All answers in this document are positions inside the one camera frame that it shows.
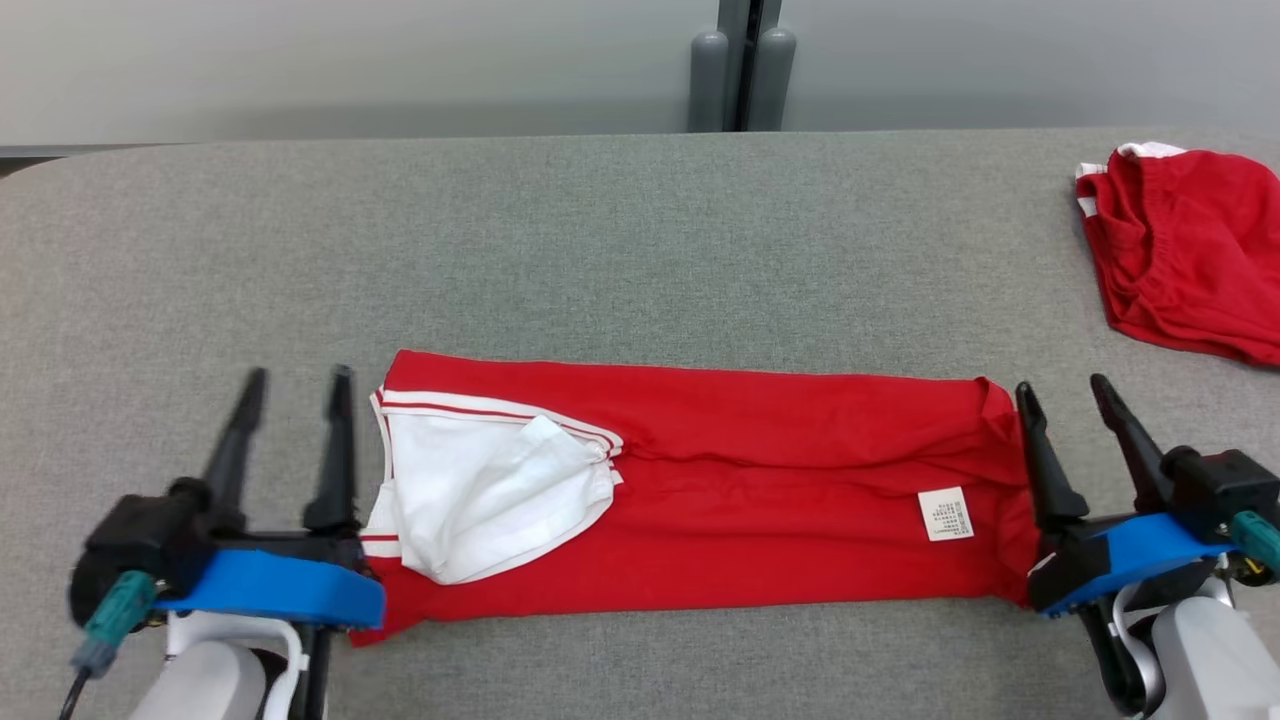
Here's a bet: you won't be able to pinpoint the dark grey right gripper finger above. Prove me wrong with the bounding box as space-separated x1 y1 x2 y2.
1015 381 1089 533
1090 374 1167 513

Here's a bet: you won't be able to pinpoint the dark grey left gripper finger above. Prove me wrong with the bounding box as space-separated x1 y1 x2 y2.
200 367 269 531
303 365 359 533

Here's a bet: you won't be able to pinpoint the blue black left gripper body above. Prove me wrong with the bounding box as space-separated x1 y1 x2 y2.
155 533 387 630

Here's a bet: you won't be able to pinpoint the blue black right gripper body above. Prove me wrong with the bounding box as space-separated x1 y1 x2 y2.
1028 513 1233 617

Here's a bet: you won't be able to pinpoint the red shorts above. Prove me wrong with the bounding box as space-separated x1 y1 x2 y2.
1075 142 1280 368

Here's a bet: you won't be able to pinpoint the red white striped shirt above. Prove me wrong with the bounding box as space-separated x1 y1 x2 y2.
350 348 1043 647

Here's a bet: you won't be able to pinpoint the teal right camera cable plug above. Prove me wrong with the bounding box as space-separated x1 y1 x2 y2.
1230 510 1280 577

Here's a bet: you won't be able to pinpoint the teal camera cable plug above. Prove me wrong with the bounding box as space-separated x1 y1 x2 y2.
1230 510 1280 577
72 570 159 679

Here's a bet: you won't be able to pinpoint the teal left camera cable plug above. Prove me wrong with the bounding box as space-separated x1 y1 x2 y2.
72 570 159 679

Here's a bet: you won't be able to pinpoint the grey partition post with feet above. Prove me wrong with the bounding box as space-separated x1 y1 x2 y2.
688 0 799 134

